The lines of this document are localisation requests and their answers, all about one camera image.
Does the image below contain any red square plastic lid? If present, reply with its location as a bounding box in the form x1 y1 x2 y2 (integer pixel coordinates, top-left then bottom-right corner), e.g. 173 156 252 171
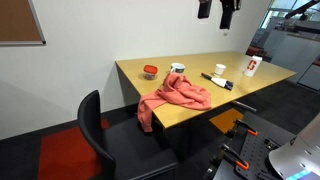
144 65 158 74

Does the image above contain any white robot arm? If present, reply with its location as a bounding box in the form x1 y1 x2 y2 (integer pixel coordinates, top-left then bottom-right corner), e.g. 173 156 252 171
204 114 320 180

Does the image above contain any white tumbler red logo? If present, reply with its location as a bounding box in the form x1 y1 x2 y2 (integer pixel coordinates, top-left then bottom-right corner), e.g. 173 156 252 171
243 55 262 77

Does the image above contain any small white paper cup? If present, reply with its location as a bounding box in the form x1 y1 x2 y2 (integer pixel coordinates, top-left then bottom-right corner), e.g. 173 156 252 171
214 64 226 77

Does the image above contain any white black dustpan scraper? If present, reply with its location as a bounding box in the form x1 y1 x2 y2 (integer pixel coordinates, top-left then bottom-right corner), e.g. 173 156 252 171
201 73 233 90

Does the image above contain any salmon red cloth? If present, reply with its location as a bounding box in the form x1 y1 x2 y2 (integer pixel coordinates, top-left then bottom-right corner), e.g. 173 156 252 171
137 73 211 133

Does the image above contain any clear plastic food container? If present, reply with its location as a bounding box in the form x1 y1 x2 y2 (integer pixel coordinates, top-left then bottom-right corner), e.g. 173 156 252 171
143 72 156 80

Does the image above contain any black orange clamp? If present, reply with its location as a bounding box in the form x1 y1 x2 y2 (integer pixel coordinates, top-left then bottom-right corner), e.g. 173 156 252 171
203 143 250 180
225 119 258 139

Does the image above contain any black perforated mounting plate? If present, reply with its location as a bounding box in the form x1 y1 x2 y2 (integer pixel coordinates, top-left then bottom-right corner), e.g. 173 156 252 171
221 112 294 180

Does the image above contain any black office chair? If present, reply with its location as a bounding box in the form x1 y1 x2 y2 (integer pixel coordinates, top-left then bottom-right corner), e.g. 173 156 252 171
77 90 179 180

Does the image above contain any cork bulletin board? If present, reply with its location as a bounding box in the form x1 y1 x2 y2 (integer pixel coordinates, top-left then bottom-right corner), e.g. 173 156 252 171
0 0 46 46

